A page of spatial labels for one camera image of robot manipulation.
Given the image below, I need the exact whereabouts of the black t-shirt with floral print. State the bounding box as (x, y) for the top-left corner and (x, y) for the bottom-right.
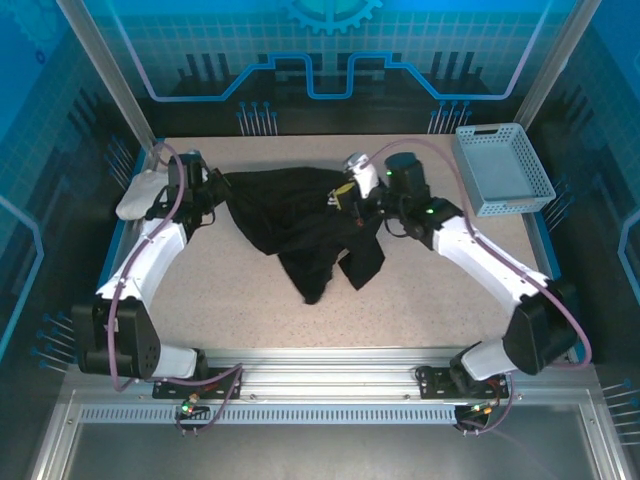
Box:
(219, 165), (389, 306)

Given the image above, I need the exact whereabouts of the folded white t-shirt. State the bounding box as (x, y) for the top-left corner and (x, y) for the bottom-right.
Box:
(114, 167), (174, 222)

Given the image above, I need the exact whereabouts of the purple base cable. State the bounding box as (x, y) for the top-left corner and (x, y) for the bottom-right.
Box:
(455, 374), (516, 437)
(164, 364), (245, 437)

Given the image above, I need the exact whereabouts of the slotted grey cable duct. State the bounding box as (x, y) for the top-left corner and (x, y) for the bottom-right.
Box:
(78, 403), (464, 427)

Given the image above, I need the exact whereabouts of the grey perforated plastic basket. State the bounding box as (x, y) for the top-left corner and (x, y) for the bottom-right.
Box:
(452, 122), (558, 220)

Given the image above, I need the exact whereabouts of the aluminium frame post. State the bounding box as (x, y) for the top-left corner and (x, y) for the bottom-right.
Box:
(517, 0), (604, 129)
(53, 0), (157, 151)

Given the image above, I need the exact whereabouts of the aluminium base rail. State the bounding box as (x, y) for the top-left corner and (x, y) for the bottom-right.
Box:
(149, 346), (571, 407)

